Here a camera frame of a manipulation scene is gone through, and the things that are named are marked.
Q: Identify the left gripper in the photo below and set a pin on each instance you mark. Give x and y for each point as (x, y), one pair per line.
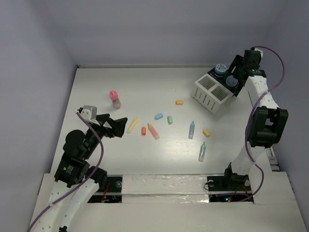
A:
(118, 125)

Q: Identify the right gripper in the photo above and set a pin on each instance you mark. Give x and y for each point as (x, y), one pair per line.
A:
(237, 62)

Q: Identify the clear jar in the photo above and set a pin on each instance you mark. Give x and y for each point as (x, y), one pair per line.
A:
(231, 81)

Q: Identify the blue lid jar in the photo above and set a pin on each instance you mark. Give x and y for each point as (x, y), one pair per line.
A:
(220, 70)

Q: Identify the pink cap bottle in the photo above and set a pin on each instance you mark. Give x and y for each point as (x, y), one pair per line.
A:
(115, 99)

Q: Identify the orange marker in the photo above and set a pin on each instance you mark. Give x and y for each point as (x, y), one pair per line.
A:
(153, 132)

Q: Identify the orange cap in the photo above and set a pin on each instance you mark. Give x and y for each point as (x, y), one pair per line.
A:
(143, 131)
(179, 102)

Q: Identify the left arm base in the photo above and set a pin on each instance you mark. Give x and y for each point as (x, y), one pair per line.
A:
(111, 193)

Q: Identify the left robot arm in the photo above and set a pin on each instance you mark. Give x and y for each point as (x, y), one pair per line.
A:
(75, 180)

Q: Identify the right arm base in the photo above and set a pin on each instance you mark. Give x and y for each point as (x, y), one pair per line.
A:
(226, 189)

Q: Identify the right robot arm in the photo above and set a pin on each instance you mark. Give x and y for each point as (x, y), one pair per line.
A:
(266, 122)

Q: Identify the yellow marker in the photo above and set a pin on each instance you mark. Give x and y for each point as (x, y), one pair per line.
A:
(132, 125)

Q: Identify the black and white organizer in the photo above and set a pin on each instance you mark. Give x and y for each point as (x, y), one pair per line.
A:
(212, 92)

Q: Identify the blue cap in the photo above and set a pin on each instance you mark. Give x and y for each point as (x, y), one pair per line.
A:
(158, 116)

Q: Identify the green cap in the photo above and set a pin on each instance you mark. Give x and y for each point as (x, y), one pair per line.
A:
(170, 120)

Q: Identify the yellow cap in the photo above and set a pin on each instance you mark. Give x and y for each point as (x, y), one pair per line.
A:
(207, 133)

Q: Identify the blue marker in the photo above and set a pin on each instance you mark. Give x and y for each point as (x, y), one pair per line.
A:
(191, 130)

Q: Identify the foil tape strip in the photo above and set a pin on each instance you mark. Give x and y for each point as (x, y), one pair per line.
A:
(164, 189)

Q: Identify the green marker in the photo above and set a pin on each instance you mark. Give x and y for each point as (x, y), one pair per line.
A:
(202, 152)

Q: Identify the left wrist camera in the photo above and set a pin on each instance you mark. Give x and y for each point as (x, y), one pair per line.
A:
(88, 113)

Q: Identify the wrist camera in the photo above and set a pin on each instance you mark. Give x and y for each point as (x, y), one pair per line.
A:
(88, 113)
(257, 49)

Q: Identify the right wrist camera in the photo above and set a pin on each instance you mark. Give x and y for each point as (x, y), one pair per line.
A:
(257, 49)

